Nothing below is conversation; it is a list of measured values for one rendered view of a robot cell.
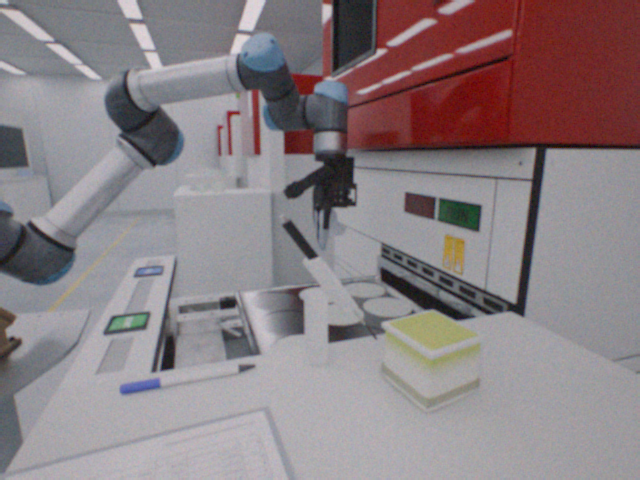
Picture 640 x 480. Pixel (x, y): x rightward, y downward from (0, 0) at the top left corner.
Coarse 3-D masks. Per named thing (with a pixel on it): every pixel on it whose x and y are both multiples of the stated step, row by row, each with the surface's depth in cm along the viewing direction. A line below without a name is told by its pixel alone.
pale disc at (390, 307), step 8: (368, 304) 76; (376, 304) 76; (384, 304) 76; (392, 304) 76; (400, 304) 76; (408, 304) 76; (376, 312) 72; (384, 312) 72; (392, 312) 72; (400, 312) 72; (408, 312) 72
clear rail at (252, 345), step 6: (234, 294) 82; (240, 300) 78; (240, 306) 74; (240, 312) 72; (240, 318) 70; (246, 318) 69; (246, 330) 64; (246, 336) 63; (252, 336) 62; (252, 342) 60; (252, 348) 58; (252, 354) 57; (258, 354) 57
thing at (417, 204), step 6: (408, 198) 84; (414, 198) 81; (420, 198) 79; (426, 198) 77; (408, 204) 84; (414, 204) 81; (420, 204) 79; (426, 204) 77; (432, 204) 75; (408, 210) 84; (414, 210) 82; (420, 210) 79; (426, 210) 77; (432, 210) 75
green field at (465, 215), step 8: (440, 200) 72; (440, 208) 73; (448, 208) 70; (456, 208) 68; (464, 208) 66; (472, 208) 64; (440, 216) 73; (448, 216) 70; (456, 216) 68; (464, 216) 66; (472, 216) 64; (464, 224) 66; (472, 224) 64
